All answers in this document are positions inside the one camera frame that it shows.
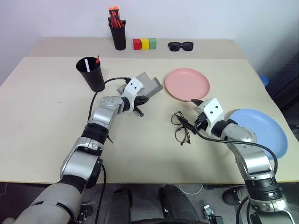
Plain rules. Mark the black shoe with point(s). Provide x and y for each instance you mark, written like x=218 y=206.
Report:
x=233 y=196

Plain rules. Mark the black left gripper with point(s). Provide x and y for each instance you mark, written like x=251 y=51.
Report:
x=138 y=102

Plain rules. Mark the white marker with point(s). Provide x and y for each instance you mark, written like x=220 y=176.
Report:
x=87 y=65

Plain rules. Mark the black sunglasses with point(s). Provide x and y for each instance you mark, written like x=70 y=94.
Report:
x=174 y=46

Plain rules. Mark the blue round lid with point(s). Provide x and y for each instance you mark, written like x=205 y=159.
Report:
x=264 y=80

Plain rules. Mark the short wide black cup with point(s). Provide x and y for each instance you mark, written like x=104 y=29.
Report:
x=93 y=78

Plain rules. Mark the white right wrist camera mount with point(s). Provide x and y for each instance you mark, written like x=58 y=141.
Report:
x=212 y=109

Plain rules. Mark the orange capped marker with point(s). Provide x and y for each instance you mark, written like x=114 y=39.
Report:
x=116 y=11
x=110 y=11

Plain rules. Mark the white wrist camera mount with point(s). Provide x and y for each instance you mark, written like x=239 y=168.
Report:
x=212 y=109
x=133 y=88

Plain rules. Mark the dark rounded shape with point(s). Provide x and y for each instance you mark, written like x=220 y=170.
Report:
x=177 y=205
x=121 y=205

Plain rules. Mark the red marker with pointed tip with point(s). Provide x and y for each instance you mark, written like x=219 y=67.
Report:
x=97 y=60

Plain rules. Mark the green block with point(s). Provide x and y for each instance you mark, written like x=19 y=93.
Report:
x=152 y=43

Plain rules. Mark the red block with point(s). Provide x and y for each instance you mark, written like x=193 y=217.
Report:
x=137 y=44

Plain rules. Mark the thin framed brown eyeglasses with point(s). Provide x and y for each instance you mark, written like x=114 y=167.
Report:
x=182 y=135

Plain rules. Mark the blue plate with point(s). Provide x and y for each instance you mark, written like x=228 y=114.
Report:
x=261 y=123

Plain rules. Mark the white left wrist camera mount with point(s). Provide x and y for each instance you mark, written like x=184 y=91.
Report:
x=133 y=88

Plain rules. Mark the grey glasses case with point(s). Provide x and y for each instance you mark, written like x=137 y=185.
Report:
x=149 y=85

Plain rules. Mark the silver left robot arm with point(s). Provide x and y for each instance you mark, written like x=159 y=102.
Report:
x=79 y=163

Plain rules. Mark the pink plate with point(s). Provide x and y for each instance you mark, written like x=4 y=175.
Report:
x=187 y=84

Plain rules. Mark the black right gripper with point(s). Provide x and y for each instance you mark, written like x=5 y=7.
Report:
x=201 y=123

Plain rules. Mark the yellow block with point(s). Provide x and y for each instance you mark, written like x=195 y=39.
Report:
x=144 y=44

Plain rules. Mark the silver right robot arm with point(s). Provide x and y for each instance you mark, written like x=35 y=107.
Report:
x=254 y=161

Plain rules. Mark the tall black pen holder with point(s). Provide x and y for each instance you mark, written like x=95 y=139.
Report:
x=119 y=37

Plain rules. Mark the metal clamp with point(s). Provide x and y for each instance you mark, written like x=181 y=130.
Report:
x=208 y=211

